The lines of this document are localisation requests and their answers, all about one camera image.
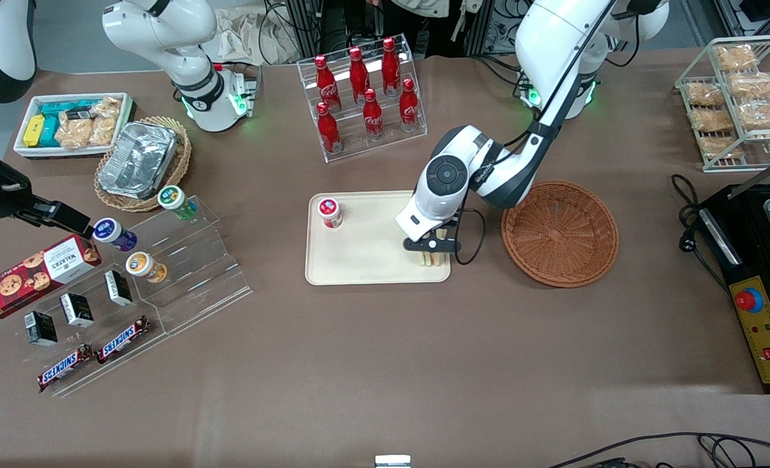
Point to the small black box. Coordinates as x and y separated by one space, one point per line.
40 328
118 288
76 310

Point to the teal snack box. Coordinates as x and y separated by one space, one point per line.
63 106
50 133

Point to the aluminium frame post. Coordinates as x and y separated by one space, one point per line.
303 26
483 29

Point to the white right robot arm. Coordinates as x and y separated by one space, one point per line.
190 58

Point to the purple yogurt cup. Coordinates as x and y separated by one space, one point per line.
113 234

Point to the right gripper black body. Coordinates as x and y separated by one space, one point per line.
0 198

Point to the standing person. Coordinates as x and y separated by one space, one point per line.
433 29

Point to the red cola bottle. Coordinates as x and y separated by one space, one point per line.
391 65
359 75
327 84
409 107
373 117
328 133

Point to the red lid yogurt cup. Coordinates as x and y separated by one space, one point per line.
330 211

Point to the green yogurt cup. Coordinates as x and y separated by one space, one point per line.
175 200

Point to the black machine with yellow panel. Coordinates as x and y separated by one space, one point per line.
765 338

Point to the light wicker basket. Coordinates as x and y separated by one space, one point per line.
180 162

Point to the aluminium foil tray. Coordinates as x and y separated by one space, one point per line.
138 159

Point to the clear acrylic bottle rack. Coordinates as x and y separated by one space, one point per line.
417 127

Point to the Snickers bar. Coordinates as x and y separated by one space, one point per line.
123 340
65 368

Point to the orange yogurt cup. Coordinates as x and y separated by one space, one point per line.
144 266

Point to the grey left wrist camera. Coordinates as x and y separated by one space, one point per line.
417 224

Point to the brown wicker basket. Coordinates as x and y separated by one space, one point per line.
566 240

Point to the yellow snack box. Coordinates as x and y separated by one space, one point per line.
34 131

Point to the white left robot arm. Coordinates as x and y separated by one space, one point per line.
553 39

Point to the red Walkers shortbread box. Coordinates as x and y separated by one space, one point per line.
34 276

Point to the white plastic bin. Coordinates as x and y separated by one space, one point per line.
27 107

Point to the beige plastic tray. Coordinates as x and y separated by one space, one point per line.
365 253

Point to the wrapped bread packet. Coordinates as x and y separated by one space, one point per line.
703 94
767 115
720 147
711 120
753 84
733 56

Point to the triangular sandwich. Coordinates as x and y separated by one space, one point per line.
433 260

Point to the clear acrylic step stand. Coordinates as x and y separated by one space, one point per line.
196 273

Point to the cracker packet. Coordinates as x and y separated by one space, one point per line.
74 133
103 130
107 107

